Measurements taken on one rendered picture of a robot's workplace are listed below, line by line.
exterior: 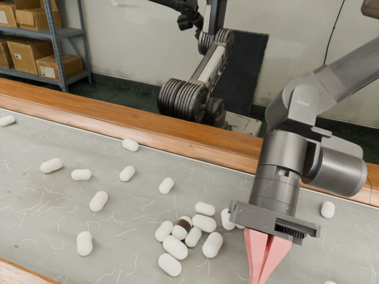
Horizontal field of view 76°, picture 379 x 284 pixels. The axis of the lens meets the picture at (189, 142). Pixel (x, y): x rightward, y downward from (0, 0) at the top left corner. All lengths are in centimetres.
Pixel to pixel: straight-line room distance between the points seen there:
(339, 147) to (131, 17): 242
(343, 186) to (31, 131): 60
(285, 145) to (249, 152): 20
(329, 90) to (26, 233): 46
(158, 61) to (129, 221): 228
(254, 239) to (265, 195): 5
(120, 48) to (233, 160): 236
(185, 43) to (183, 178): 207
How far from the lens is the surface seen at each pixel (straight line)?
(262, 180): 32
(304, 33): 236
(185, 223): 36
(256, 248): 30
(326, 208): 47
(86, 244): 36
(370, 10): 21
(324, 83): 38
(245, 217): 30
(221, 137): 55
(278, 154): 32
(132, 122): 58
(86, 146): 56
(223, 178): 48
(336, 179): 36
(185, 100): 71
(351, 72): 42
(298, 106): 34
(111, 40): 278
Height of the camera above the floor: 105
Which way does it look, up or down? 33 degrees down
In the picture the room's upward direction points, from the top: 6 degrees clockwise
